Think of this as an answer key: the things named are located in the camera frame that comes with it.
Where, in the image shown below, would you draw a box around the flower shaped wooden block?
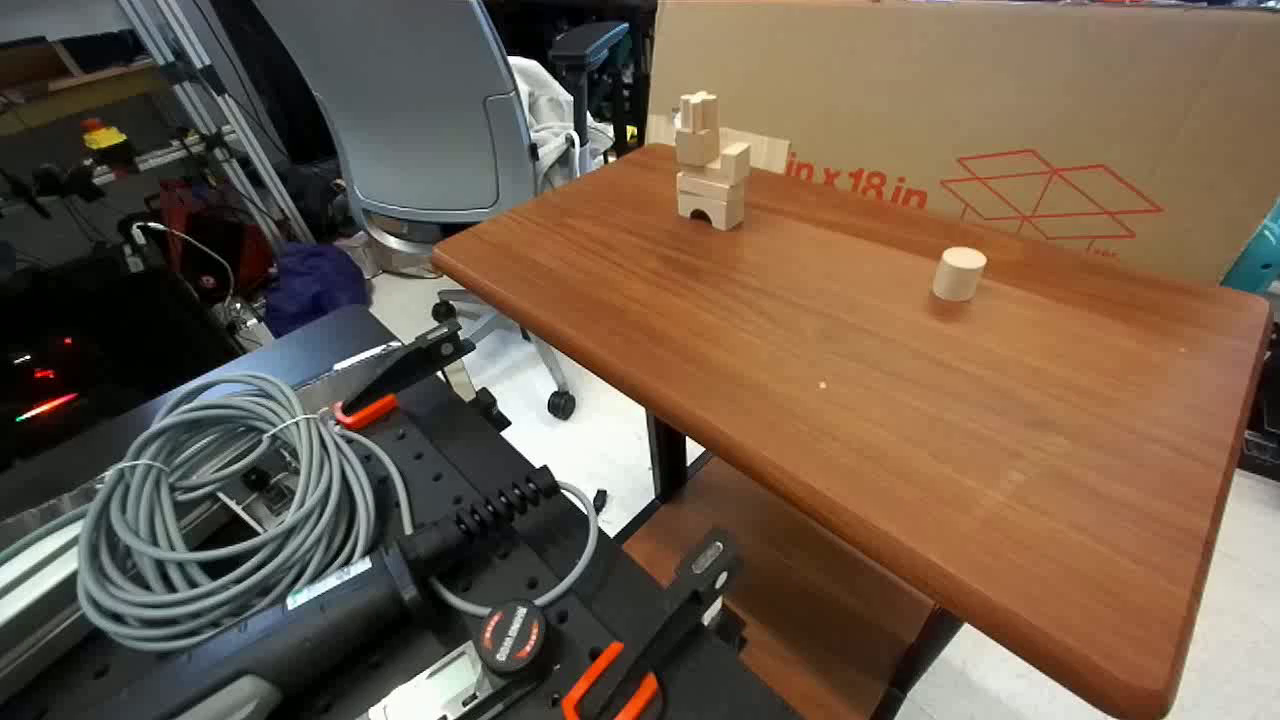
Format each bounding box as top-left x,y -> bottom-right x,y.
673,88 -> 724,137

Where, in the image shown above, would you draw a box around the wooden arch block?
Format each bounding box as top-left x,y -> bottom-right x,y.
673,163 -> 754,235

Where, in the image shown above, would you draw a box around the small wooden block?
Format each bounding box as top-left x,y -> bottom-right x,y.
712,137 -> 758,186

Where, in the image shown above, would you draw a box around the wooden cube block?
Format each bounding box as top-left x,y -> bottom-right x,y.
673,123 -> 724,171

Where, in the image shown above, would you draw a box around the wooden cylinder block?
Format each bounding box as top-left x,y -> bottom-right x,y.
930,242 -> 993,309

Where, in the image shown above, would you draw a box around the black table leg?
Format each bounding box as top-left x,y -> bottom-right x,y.
646,406 -> 693,508

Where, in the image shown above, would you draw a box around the wooden lower shelf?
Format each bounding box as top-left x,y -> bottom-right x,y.
621,456 -> 941,720

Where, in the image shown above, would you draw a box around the black red round knob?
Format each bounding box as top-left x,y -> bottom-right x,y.
473,600 -> 557,679

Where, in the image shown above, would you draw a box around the dark blue bag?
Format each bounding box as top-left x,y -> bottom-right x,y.
261,240 -> 376,341

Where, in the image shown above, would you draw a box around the grey office chair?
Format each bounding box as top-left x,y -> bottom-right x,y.
248,0 -> 592,423

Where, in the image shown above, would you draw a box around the large cardboard box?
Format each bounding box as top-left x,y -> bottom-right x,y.
646,0 -> 1280,289

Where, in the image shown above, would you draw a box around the yellow red emergency button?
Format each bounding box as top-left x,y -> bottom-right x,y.
78,114 -> 135,160

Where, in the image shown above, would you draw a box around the black equipment with red lights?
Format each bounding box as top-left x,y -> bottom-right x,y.
0,259 -> 153,465

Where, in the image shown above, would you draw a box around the teal object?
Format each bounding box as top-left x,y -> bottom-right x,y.
1221,196 -> 1280,301

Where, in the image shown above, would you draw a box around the thin grey knob cable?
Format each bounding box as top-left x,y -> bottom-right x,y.
420,482 -> 612,624

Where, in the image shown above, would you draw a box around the black clamp with orange handle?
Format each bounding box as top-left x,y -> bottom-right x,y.
330,322 -> 479,436
557,526 -> 745,720

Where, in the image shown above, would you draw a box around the coiled grey cable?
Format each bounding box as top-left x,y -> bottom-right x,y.
72,369 -> 420,661

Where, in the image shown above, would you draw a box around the aluminium frame strut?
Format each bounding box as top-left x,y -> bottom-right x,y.
116,0 -> 319,252

